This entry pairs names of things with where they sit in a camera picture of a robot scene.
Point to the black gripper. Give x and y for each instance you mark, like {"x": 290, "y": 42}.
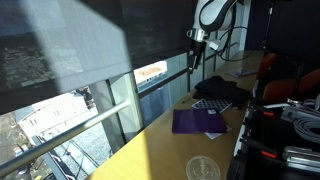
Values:
{"x": 197, "y": 48}

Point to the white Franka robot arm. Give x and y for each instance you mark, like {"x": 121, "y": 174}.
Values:
{"x": 213, "y": 15}

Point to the grey metal window handrail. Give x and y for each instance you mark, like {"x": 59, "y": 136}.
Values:
{"x": 166, "y": 80}
{"x": 66, "y": 134}
{"x": 213, "y": 55}

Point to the black cloth bundle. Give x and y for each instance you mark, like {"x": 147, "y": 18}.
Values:
{"x": 220, "y": 89}

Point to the black white dotted board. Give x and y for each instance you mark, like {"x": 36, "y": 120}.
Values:
{"x": 211, "y": 104}

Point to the blue printed booklet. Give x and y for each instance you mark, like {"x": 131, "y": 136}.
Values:
{"x": 240, "y": 72}

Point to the orange chair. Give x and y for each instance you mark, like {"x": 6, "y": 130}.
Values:
{"x": 279, "y": 90}
{"x": 267, "y": 65}
{"x": 310, "y": 82}

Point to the white paper sheet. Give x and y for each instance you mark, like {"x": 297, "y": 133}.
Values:
{"x": 215, "y": 135}

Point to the black tripod pole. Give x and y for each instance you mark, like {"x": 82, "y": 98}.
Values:
{"x": 268, "y": 26}

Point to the red clamp tab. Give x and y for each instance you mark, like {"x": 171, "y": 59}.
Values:
{"x": 268, "y": 113}
{"x": 268, "y": 154}

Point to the dark grey roller window blind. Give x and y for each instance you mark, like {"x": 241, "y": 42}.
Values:
{"x": 100, "y": 40}

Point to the clear plastic cup lid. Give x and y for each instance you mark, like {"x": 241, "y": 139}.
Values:
{"x": 202, "y": 168}

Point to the silver aluminium extrusion bar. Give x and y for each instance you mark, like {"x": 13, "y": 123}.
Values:
{"x": 301, "y": 159}

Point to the grey metal bracket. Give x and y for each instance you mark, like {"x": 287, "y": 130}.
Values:
{"x": 295, "y": 114}

